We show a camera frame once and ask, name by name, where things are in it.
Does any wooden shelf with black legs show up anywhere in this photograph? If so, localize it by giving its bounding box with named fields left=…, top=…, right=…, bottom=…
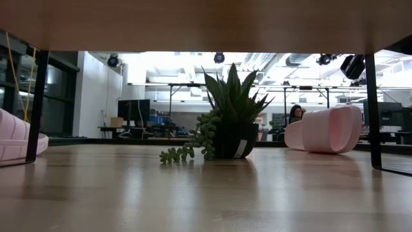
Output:
left=0, top=0, right=412, bottom=177

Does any black table edge frame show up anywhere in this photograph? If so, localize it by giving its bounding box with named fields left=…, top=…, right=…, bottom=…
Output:
left=48, top=137, right=412, bottom=156

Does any black computer monitor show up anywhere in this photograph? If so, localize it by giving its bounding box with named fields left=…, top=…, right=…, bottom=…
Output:
left=117, top=99, right=151, bottom=130

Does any pink rubber slide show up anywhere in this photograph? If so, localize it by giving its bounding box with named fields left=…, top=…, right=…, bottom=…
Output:
left=0, top=108, right=50, bottom=167
left=284, top=105, right=363, bottom=155

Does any person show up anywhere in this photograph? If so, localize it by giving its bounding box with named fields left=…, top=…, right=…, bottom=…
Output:
left=288, top=104, right=307, bottom=125

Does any yellow cable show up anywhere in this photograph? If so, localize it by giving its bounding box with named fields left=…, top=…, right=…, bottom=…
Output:
left=5, top=32, right=36, bottom=123

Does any succulent plant in black pot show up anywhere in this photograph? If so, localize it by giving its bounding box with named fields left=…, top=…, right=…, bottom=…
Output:
left=159, top=63, right=275, bottom=165

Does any dark wide monitor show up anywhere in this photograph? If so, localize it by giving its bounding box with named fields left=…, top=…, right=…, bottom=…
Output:
left=362, top=101, right=403, bottom=127

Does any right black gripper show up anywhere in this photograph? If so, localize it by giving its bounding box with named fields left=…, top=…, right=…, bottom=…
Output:
left=340, top=53, right=366, bottom=81

